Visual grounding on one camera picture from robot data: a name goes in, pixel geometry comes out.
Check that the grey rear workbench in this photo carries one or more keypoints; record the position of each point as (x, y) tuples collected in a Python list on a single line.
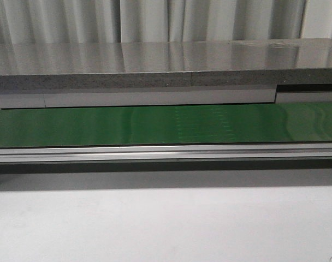
[(201, 72)]

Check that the green conveyor belt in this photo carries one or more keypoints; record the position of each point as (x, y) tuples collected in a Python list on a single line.
[(176, 124)]

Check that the grey curtain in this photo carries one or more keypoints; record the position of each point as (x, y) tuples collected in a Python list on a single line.
[(159, 21)]

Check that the aluminium conveyor front rail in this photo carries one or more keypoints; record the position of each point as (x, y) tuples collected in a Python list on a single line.
[(165, 152)]

